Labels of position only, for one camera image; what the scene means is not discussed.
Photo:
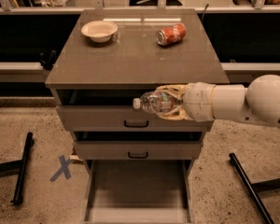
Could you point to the black top drawer handle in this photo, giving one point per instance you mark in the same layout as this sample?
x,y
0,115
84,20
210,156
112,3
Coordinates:
x,y
136,123

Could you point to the blue tape cross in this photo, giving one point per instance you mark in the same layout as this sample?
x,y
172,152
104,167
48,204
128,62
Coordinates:
x,y
63,170

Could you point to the top grey drawer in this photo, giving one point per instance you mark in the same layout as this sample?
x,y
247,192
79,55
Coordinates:
x,y
106,110

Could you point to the white paper bowl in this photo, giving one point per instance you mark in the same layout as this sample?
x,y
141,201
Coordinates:
x,y
99,31

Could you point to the bottom grey drawer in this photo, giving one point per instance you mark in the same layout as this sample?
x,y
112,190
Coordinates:
x,y
137,192

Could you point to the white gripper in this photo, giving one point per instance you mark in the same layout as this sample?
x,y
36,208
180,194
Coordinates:
x,y
198,102

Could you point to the black stand leg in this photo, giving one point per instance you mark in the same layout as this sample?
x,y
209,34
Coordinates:
x,y
18,168
255,188

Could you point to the grey drawer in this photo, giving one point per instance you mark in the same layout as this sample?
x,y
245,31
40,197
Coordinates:
x,y
137,192
159,145
106,110

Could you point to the black drawer handle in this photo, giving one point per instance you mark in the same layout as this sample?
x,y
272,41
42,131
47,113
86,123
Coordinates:
x,y
136,123
137,155

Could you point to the orange soda can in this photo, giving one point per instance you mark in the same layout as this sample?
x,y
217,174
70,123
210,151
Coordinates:
x,y
170,35

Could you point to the black middle drawer handle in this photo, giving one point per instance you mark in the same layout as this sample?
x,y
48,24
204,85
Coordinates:
x,y
137,155

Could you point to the grey drawer cabinet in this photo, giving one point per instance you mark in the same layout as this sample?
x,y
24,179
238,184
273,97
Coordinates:
x,y
132,59

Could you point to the black clamp on rail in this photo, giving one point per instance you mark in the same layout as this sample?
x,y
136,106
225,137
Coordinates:
x,y
48,60

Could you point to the clear plastic water bottle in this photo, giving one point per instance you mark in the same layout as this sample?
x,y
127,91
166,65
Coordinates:
x,y
157,102

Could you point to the middle grey drawer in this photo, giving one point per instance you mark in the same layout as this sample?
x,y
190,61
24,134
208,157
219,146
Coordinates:
x,y
159,145

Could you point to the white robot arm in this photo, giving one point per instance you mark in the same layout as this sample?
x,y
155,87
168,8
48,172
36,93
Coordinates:
x,y
257,104

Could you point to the black left stand leg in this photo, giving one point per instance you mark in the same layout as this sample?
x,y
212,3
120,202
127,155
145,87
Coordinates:
x,y
18,168

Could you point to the black right stand leg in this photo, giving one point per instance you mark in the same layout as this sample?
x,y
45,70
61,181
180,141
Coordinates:
x,y
255,188

